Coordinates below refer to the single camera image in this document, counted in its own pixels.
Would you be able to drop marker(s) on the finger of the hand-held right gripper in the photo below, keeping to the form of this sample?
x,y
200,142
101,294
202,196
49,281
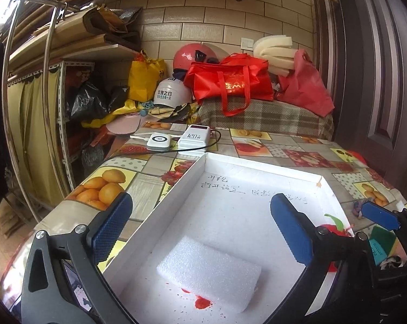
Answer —
x,y
380,214
397,270

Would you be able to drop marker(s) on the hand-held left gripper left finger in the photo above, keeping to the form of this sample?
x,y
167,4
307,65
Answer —
x,y
112,222

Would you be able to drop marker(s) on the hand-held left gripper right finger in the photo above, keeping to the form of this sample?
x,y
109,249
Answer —
x,y
291,229

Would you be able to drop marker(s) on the packaged yellow sponge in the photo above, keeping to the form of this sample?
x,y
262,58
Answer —
x,y
380,248

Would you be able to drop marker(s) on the red apple plush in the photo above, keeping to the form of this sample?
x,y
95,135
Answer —
x,y
338,231

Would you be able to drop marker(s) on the white foam box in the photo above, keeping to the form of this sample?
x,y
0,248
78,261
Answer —
x,y
240,216

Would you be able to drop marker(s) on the red plastic sheet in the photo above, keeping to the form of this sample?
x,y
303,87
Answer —
x,y
357,157

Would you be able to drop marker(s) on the fruit print tablecloth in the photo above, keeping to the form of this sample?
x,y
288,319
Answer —
x,y
257,148

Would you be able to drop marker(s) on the small white power bank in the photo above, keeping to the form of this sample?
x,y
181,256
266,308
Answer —
x,y
158,141

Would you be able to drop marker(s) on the white foam block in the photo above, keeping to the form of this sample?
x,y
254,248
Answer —
x,y
207,270

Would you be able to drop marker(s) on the pink hat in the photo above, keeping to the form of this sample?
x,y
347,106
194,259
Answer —
x,y
122,126

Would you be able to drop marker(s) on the plaid blanket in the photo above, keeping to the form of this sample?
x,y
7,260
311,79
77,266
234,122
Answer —
x,y
274,118

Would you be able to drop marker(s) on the yellow cloth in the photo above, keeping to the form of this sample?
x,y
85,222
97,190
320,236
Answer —
x,y
126,108

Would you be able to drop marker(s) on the large white power bank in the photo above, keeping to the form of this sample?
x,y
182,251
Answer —
x,y
195,136

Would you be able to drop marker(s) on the black plastic bag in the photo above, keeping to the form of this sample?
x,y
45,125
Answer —
x,y
85,101

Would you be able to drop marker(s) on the yellow shelf curtain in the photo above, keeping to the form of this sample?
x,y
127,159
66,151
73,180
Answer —
x,y
34,125

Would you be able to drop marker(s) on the white metal shelf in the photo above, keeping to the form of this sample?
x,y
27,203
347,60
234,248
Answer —
x,y
62,108

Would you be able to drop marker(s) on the brown panelled door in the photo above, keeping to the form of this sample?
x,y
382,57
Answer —
x,y
375,74

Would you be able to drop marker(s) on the white helmet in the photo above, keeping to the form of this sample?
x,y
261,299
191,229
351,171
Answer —
x,y
169,91

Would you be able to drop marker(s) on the red plastic bag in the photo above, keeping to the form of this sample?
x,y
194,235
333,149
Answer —
x,y
304,84

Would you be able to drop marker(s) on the yellow shopping bag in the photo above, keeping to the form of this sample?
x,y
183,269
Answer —
x,y
142,77

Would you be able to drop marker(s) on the red tote bag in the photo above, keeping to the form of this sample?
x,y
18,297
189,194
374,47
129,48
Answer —
x,y
230,81

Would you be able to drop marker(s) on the cream foam roll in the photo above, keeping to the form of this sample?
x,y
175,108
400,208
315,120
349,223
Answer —
x,y
274,50

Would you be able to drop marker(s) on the pink helmet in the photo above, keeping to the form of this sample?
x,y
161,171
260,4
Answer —
x,y
186,59

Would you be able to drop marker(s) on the wooden boards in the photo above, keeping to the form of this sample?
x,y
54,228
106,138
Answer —
x,y
72,37

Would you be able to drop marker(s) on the brown cardboard bundle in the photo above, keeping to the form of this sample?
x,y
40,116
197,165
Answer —
x,y
102,20

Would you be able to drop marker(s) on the white wall switch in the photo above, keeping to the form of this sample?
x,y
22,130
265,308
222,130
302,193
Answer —
x,y
247,43

